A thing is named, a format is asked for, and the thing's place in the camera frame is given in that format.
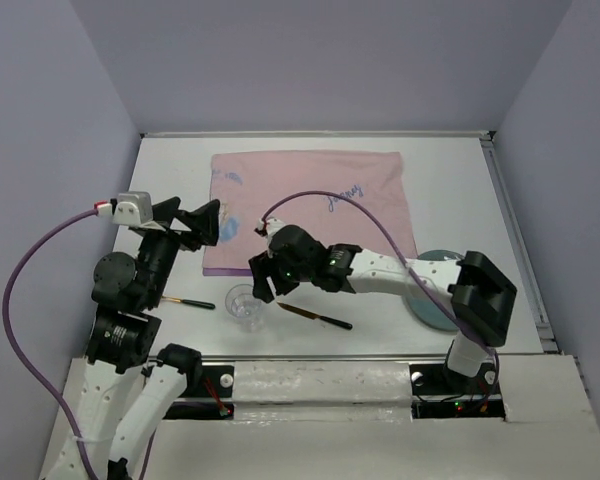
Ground gold knife black handle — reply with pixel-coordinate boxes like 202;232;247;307
277;302;353;331

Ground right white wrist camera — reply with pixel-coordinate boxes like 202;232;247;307
255;217;286;238

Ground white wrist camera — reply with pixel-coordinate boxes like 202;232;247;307
112;191;153;227
255;217;286;238

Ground gold fork black handle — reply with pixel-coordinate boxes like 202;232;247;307
161;296;216;310

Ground teal ceramic plate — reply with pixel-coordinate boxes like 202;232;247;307
402;249;464;333

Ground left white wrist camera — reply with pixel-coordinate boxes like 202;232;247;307
112;191;153;227

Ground clear drinking glass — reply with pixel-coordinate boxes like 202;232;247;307
225;284;265;332

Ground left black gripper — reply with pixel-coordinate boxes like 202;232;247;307
139;194;222;305

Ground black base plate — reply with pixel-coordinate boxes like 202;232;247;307
411;362;506;420
164;364;235;421

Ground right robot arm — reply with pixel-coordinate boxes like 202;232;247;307
249;220;517;392

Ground pink cloth placemat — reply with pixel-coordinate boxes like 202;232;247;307
202;150;418;276

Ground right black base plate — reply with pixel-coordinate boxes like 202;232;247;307
411;362;506;420

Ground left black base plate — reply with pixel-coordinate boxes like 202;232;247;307
164;364;235;421

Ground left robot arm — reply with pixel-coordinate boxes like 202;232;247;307
47;192;220;479

